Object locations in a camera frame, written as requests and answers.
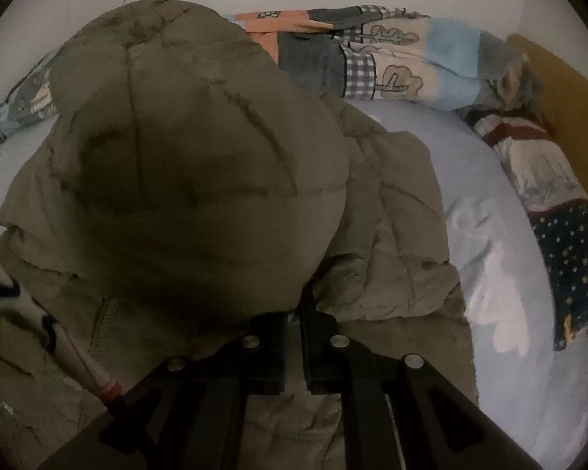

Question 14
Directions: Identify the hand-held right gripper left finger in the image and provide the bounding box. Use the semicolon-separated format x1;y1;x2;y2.
36;313;287;470

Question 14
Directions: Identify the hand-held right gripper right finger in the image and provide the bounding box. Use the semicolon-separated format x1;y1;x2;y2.
300;285;544;470

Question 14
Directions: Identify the olive quilted puffer jacket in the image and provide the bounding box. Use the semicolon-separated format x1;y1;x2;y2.
0;0;481;470

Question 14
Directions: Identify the navy star print pillow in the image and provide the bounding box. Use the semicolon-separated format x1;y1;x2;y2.
526;201;588;351

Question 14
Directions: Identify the white building print cloth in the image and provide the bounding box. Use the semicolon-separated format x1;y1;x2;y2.
473;112;588;213

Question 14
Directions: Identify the patchwork print blanket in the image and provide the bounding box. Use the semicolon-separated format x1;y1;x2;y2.
0;5;530;144

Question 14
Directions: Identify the grey fuzzy cloth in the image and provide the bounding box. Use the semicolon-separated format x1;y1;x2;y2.
480;49;544;113

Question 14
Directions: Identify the wooden headboard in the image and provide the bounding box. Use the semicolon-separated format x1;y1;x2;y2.
507;34;588;216

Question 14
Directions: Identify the white patterned braided cable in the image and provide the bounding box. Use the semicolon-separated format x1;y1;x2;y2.
0;247;125;405

